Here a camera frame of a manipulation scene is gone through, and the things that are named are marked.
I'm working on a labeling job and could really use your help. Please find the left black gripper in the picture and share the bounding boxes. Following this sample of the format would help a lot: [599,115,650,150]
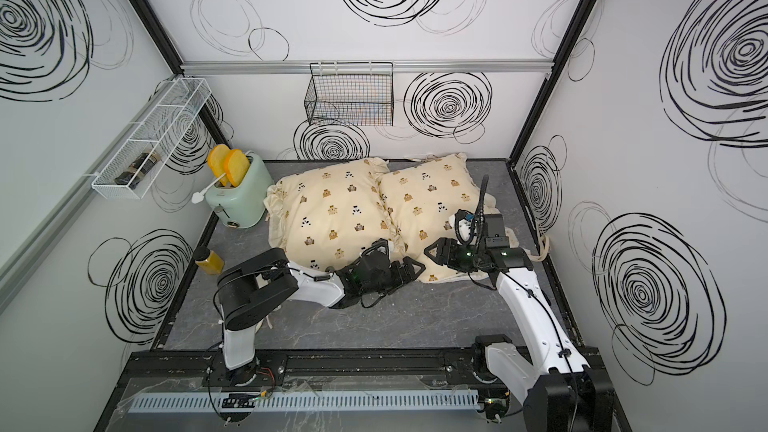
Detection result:
[360,256,426,297]

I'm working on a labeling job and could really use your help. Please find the cream bear-print pillow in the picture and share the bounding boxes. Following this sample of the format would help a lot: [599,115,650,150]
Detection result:
[264,157,406,271]
[377,152,550,284]

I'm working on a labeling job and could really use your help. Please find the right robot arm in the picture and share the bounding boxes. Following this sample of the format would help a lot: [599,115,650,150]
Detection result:
[424,210,615,431]

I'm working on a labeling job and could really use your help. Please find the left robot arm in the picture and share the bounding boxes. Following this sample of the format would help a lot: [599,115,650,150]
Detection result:
[213,239,426,371]

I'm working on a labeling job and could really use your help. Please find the mint green toaster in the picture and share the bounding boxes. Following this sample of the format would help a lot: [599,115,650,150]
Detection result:
[204,151,274,229]

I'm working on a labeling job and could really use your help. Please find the yellow juice bottle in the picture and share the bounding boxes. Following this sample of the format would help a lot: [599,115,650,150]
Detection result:
[193,246,225,276]

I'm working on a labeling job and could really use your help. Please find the right yellow toast slice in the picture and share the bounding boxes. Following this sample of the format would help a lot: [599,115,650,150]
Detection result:
[223,149,251,188]

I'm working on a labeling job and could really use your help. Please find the yellow toast slice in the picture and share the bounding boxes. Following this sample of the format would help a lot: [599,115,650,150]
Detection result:
[207,144,231,187]
[223,149,251,188]

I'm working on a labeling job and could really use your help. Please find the left yellow toast slice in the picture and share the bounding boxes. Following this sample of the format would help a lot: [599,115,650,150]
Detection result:
[207,144,231,187]

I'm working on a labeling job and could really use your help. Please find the white spoon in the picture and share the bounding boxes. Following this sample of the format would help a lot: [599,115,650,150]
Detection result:
[191,173,226,204]

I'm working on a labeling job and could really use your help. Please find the dark bottle in shelf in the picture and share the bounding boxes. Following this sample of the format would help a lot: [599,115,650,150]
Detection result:
[113,151,160,189]

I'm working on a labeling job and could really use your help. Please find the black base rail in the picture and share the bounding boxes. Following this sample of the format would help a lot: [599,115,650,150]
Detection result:
[118,347,492,387]

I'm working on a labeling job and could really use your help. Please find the white slotted cable duct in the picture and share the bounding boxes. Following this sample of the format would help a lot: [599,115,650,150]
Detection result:
[128,390,481,414]

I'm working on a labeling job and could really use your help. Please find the black wire wall basket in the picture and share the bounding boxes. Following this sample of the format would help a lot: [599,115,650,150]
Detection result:
[304,61,395,126]

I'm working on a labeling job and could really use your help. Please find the white wire wall shelf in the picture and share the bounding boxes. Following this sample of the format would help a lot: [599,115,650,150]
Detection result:
[91,76,211,200]

